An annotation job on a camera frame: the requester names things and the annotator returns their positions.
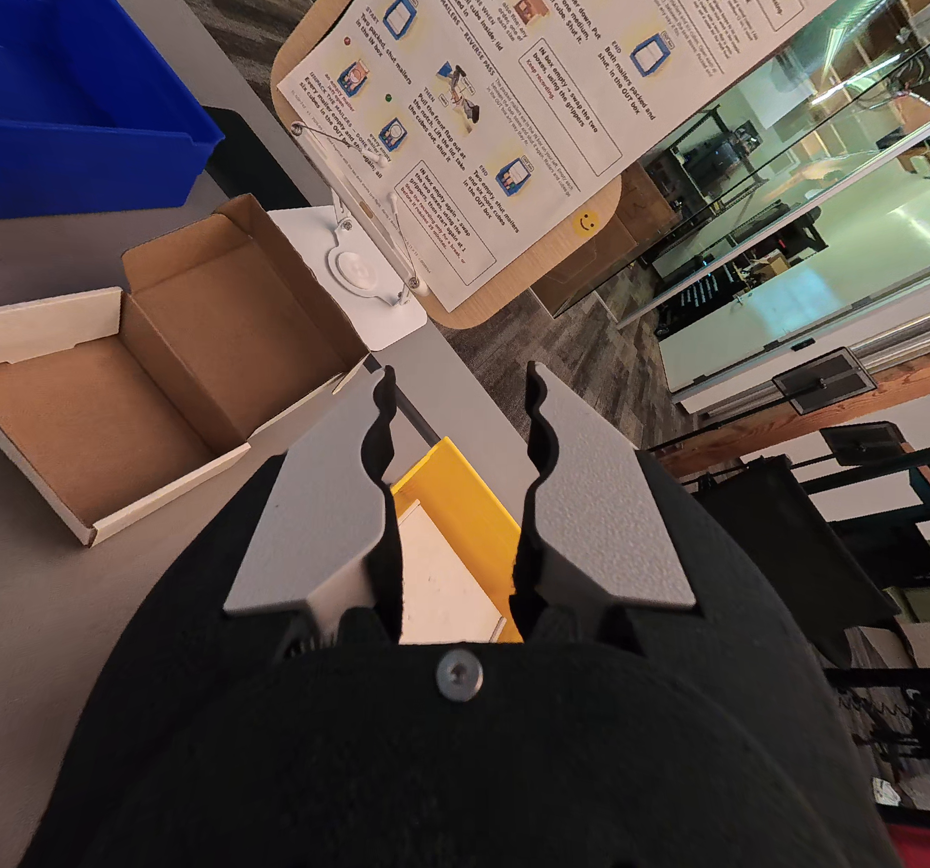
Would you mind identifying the wooden beam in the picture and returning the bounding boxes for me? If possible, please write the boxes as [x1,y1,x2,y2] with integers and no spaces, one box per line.
[650,370,930,480]

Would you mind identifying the yellow plastic bin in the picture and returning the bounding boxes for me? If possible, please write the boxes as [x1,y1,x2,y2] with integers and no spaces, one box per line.
[391,435,524,645]

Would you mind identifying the brown cardboard carton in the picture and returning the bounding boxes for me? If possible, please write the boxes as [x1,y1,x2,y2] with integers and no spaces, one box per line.
[530,159,684,318]

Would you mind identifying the black framed device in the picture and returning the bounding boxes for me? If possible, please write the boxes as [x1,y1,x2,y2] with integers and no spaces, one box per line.
[772,346,874,416]

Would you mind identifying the blue plastic bin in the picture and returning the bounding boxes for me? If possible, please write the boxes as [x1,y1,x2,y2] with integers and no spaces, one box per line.
[0,0,225,221]

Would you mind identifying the white metal plate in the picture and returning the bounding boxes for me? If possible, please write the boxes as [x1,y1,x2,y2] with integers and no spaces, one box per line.
[267,205,428,355]

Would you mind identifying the white cardboard box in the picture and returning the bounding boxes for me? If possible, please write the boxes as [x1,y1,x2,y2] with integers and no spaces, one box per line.
[398,501,507,645]
[0,194,389,548]

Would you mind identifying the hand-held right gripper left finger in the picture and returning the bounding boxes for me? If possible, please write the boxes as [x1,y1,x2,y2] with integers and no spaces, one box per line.
[221,365,404,644]

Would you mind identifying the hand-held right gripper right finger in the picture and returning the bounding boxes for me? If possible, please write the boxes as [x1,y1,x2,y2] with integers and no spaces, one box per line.
[511,361,695,642]

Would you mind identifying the red bag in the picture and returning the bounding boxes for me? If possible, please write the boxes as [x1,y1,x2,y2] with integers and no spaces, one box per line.
[890,821,930,868]

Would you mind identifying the black metal rack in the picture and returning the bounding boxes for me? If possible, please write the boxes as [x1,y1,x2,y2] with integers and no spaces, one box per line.
[686,421,930,673]

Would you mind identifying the white instruction board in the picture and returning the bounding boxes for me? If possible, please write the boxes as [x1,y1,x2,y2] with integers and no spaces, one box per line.
[278,0,838,308]

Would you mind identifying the glass sliding door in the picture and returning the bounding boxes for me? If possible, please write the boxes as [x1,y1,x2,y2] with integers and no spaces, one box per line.
[618,40,930,415]

